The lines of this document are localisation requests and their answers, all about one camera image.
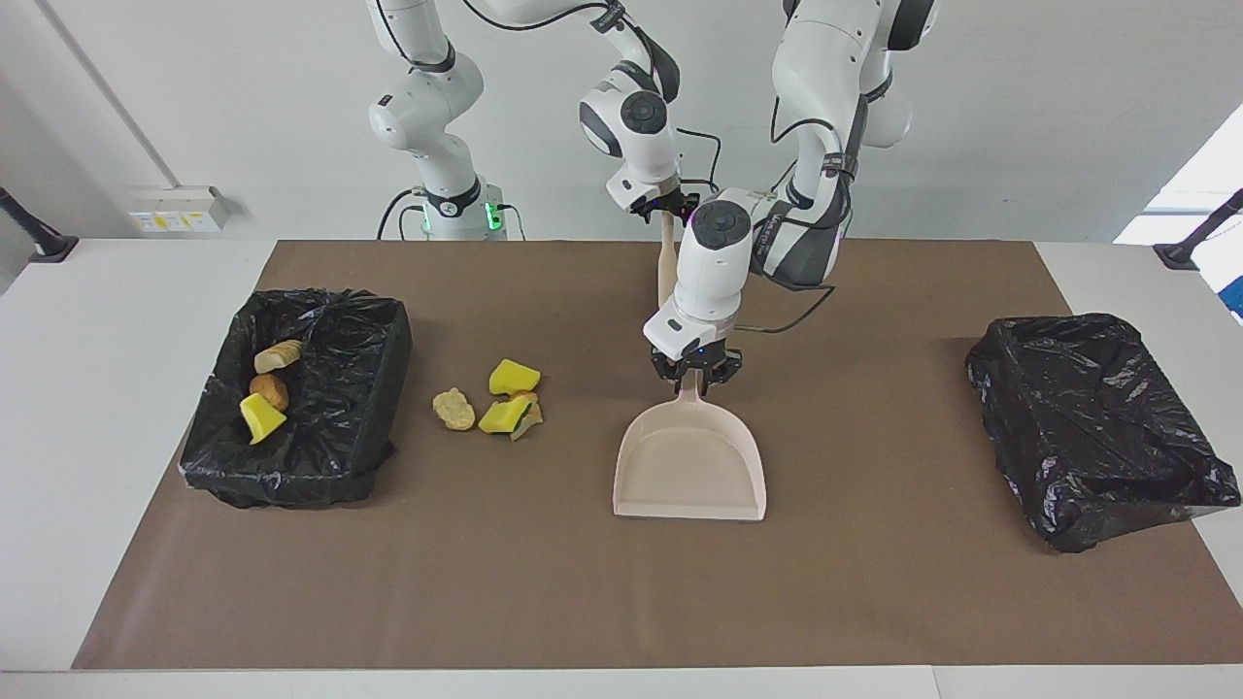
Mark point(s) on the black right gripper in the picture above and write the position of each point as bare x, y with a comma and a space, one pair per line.
653, 206

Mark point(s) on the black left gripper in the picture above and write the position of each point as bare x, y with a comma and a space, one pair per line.
694, 357

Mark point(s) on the beige hand brush black bristles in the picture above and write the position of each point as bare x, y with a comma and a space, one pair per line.
666, 272

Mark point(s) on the beige plastic dustpan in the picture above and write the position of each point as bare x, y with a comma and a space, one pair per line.
689, 466

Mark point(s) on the orange bread crust piece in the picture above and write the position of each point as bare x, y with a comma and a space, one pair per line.
532, 419

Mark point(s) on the yellow sponge chunk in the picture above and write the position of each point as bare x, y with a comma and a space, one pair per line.
513, 377

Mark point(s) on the yellow sponge with green pad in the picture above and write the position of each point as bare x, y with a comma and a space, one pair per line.
500, 417

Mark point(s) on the beige angular bread chunk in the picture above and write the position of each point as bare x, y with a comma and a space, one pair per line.
277, 357

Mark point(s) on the oval brown bread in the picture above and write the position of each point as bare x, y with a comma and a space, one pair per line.
270, 390

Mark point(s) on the small yellow sponge wedge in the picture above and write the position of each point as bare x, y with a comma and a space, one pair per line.
260, 417

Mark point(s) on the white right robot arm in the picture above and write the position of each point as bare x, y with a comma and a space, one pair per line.
641, 136

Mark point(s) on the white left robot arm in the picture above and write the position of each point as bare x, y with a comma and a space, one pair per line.
714, 272

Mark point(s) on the black bag lined bin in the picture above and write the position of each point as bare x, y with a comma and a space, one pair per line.
1088, 417
340, 408

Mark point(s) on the brown paper table mat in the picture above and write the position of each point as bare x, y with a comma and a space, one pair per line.
583, 582

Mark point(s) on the beige rounded bread chunk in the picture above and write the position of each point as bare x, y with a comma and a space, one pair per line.
453, 409

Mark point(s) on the black clamp stand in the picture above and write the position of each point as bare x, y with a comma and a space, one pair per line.
53, 248
1180, 254

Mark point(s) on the blue object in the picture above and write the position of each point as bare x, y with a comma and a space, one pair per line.
1237, 301

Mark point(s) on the white wall socket box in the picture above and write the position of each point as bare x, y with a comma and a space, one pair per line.
180, 209

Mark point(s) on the white wall conduit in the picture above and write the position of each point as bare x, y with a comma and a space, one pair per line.
109, 92

